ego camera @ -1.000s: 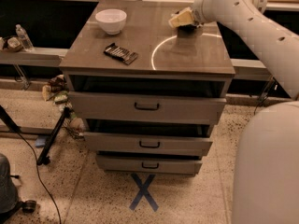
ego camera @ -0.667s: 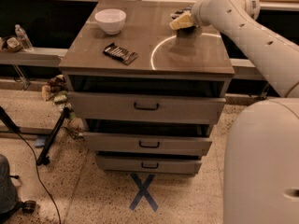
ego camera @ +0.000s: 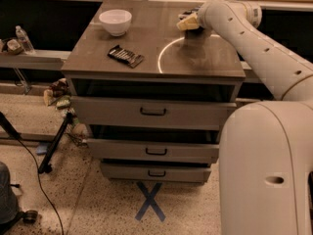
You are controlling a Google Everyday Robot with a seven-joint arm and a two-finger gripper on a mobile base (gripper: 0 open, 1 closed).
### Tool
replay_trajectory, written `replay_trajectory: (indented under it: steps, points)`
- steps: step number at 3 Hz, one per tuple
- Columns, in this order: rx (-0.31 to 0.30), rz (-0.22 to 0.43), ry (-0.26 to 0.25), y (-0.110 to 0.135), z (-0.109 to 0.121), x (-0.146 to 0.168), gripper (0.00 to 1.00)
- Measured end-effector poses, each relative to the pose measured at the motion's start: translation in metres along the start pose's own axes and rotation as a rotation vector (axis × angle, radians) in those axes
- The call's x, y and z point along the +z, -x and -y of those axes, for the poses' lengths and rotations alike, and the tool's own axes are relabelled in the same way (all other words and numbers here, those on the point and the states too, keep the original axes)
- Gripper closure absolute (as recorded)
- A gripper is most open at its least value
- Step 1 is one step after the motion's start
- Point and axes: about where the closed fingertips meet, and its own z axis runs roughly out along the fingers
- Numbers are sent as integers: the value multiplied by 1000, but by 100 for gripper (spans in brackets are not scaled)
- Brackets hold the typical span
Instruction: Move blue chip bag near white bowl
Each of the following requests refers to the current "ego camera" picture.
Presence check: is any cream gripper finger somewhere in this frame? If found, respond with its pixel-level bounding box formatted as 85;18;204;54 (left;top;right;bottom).
178;11;197;20
177;17;199;31

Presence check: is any blue chip bag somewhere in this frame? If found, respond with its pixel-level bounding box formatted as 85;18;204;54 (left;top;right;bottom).
185;6;212;37

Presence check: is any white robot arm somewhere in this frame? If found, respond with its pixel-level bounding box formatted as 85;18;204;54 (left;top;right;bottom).
178;0;313;235

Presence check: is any white bowl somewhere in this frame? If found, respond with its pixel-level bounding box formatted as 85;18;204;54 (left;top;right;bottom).
99;9;132;36

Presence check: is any black striped snack bar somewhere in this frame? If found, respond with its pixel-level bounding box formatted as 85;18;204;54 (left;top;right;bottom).
108;45;144;69

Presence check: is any grey drawer cabinet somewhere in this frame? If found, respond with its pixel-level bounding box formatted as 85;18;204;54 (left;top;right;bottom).
61;0;246;185

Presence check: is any pile of snack packages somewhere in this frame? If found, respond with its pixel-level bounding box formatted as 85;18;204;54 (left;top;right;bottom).
43;78;88;147

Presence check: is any clear plastic water bottle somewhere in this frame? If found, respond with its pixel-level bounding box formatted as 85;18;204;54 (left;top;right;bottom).
16;25;35;55

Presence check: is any crumpled wrapper on shelf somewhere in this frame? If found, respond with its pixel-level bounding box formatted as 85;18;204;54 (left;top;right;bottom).
0;38;23;55

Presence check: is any blue tape X mark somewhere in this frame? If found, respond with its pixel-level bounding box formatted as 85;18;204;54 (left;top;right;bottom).
135;181;165;222

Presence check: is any black tripod leg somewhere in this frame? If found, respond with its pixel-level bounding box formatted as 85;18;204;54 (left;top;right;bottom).
38;113;72;174

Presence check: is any grey wheeled chair base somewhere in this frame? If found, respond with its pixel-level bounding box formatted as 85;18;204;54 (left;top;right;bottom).
0;162;38;235

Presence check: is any top drawer with handle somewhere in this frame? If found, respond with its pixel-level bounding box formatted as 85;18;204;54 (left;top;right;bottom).
71;96;237;130

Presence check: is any drawer with handle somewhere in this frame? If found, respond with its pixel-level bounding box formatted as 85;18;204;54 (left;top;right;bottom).
88;139;219;164
100;163;211;183
71;96;237;130

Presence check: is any bottom drawer with handle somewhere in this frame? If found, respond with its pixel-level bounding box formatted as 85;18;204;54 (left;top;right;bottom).
100;163;211;183

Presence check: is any middle drawer with handle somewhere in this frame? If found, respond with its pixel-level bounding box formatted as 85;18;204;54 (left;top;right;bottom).
88;139;219;164

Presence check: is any grey side shelf rail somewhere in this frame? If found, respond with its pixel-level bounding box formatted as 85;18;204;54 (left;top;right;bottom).
0;50;69;71

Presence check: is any black floor cable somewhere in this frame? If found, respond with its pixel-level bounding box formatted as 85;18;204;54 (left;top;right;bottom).
0;112;66;235

